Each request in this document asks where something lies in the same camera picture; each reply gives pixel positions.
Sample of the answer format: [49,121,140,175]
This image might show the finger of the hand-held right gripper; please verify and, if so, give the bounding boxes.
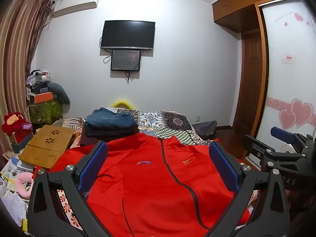
[270,126,298,144]
[242,134,273,172]

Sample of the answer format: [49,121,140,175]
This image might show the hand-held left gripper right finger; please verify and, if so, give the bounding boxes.
[209,142,291,237]

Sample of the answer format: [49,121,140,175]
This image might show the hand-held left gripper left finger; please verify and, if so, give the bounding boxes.
[27,140,117,237]

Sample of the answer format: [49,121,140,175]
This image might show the red zip jacket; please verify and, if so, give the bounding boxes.
[43,132,250,237]

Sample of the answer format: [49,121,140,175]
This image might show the pile of clothes and boxes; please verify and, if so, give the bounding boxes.
[25,69,53,103]

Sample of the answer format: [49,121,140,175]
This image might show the folded maroon garment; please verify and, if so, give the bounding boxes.
[79,126,139,147]

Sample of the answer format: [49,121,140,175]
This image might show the dark cloth on floor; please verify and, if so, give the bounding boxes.
[191,121,218,141]

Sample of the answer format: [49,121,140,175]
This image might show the folded blue jeans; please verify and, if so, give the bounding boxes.
[85,107,139,137]

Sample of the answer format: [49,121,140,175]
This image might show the wooden lap desk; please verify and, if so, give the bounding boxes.
[19,125,76,169]

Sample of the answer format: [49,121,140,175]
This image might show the yellow rounded object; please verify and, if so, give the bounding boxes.
[111,99,134,109]

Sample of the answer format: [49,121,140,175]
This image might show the dark grey cushion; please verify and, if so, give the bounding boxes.
[47,82,71,106]

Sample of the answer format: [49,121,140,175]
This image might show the pile of papers and booklets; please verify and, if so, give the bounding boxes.
[0,150,34,228]

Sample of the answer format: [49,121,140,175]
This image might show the orange box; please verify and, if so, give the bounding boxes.
[34,92,54,103]

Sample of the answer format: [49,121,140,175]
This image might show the red plush toy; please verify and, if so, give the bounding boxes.
[2,112,32,136]

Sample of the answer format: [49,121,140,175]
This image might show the brown striped curtain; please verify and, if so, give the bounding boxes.
[0,0,55,153]

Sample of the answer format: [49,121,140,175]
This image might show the wooden overhead cabinet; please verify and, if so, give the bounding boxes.
[212,0,307,33]

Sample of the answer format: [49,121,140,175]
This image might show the white air conditioner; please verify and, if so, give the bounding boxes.
[53,0,100,18]

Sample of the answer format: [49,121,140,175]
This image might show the small black wall monitor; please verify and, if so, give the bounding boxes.
[110,50,142,71]

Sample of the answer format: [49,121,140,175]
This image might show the large black wall television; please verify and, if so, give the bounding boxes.
[100,20,156,51]

